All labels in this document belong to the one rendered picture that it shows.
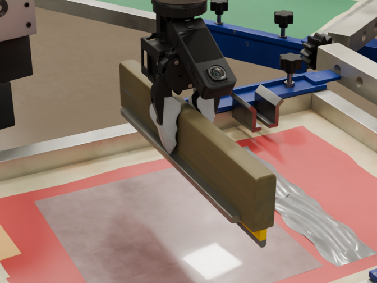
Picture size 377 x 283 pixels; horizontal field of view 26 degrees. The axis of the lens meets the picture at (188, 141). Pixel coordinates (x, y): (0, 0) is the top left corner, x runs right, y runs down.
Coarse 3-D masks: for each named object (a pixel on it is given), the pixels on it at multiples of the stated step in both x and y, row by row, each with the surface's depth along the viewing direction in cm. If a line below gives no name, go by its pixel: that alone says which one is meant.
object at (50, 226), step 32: (160, 160) 137; (288, 160) 137; (320, 160) 137; (352, 160) 137; (32, 192) 128; (64, 192) 128; (96, 192) 128; (128, 192) 128; (160, 192) 128; (192, 192) 128; (0, 224) 120; (32, 224) 120; (64, 224) 120; (96, 224) 120; (128, 224) 120; (160, 224) 120; (192, 224) 120; (32, 256) 113; (64, 256) 113
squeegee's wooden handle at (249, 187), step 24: (120, 72) 127; (144, 96) 120; (144, 120) 122; (192, 120) 108; (192, 144) 108; (216, 144) 102; (192, 168) 110; (216, 168) 103; (240, 168) 97; (264, 168) 96; (240, 192) 98; (264, 192) 96; (264, 216) 97
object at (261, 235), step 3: (243, 225) 102; (258, 231) 99; (261, 231) 98; (264, 231) 98; (255, 234) 99; (258, 234) 99; (261, 234) 98; (264, 234) 99; (258, 237) 99; (261, 237) 99; (264, 237) 99
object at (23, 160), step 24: (312, 96) 154; (336, 96) 152; (216, 120) 146; (336, 120) 148; (360, 120) 143; (48, 144) 135; (72, 144) 135; (96, 144) 137; (120, 144) 139; (144, 144) 141; (0, 168) 130; (24, 168) 132; (48, 168) 134
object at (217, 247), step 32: (320, 192) 128; (352, 192) 128; (224, 224) 120; (352, 224) 120; (96, 256) 113; (128, 256) 113; (160, 256) 113; (192, 256) 113; (224, 256) 113; (256, 256) 113; (288, 256) 113; (320, 256) 113
